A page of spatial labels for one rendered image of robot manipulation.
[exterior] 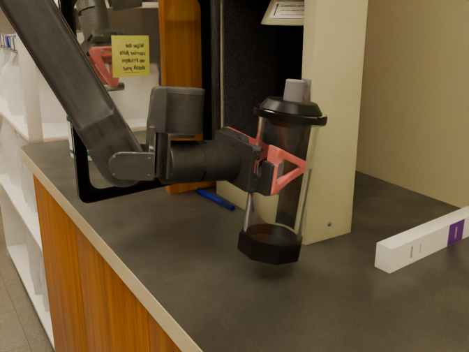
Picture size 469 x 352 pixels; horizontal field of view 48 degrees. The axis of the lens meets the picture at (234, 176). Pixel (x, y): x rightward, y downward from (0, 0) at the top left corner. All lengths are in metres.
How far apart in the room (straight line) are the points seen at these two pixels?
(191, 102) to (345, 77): 0.34
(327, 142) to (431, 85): 0.41
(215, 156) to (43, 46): 0.25
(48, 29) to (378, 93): 0.90
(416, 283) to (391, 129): 0.56
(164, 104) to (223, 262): 0.33
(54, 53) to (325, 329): 0.49
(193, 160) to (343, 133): 0.35
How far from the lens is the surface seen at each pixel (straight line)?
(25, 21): 0.66
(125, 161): 0.65
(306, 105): 0.75
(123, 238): 0.99
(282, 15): 0.96
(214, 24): 1.12
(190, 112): 0.66
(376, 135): 1.38
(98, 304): 1.27
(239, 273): 0.86
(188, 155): 0.67
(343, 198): 0.98
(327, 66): 0.89
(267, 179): 0.70
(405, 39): 1.30
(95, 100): 0.66
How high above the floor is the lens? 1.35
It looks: 18 degrees down
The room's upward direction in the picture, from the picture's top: straight up
